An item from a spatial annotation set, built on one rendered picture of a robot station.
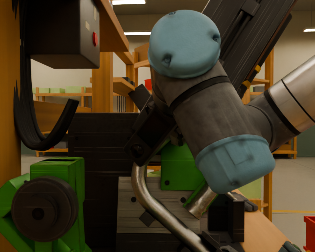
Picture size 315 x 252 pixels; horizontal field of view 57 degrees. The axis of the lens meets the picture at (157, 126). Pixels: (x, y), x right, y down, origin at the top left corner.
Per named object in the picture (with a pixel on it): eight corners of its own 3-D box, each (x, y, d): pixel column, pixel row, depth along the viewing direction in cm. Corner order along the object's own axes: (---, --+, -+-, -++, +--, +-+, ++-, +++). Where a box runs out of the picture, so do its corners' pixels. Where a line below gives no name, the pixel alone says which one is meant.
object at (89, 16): (101, 69, 74) (101, 9, 73) (82, 54, 57) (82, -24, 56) (53, 69, 74) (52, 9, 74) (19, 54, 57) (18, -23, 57)
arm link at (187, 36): (169, 89, 27) (133, 18, 30) (167, 122, 38) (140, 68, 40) (242, 57, 28) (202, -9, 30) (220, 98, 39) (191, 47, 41)
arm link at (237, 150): (293, 159, 35) (247, 82, 38) (272, 174, 25) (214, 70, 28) (236, 184, 39) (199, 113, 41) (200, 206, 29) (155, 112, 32)
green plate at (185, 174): (209, 191, 70) (206, 107, 75) (214, 191, 62) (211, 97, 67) (161, 191, 71) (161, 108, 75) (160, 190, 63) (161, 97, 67)
